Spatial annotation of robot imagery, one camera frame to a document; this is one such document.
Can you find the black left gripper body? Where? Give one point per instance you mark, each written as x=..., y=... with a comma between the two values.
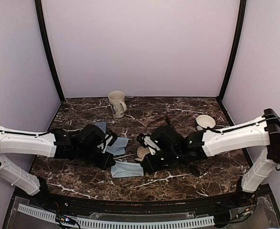
x=100, y=163

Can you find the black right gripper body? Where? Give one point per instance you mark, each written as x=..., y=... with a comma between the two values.
x=155, y=166

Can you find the light blue cleaning cloth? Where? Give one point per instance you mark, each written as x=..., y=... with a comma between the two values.
x=118, y=147
x=126, y=169

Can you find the black hard glasses case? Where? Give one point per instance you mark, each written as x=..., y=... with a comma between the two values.
x=141, y=153

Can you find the brown tortoiseshell sunglasses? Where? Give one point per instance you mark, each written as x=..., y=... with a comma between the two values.
x=165, y=119

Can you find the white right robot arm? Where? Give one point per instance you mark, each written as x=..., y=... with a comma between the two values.
x=167, y=147

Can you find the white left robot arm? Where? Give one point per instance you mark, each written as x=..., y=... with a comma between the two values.
x=88, y=144

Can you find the blue textured glasses case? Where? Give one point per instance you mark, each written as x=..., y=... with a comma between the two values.
x=101, y=125

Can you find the white and green bowl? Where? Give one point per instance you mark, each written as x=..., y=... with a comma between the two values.
x=204, y=121

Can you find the cream ceramic mug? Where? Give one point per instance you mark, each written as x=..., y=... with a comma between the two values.
x=116, y=100

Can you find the black frame sunglasses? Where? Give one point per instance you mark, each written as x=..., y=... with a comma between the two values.
x=194, y=170

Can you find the white slotted cable duct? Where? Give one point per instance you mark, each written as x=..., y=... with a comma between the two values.
x=106, y=221

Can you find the right black frame post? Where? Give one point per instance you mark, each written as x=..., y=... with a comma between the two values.
x=234, y=49

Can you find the black frame post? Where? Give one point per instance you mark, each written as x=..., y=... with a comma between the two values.
x=234, y=49
x=47, y=49

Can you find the left black frame post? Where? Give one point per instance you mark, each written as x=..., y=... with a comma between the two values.
x=47, y=49

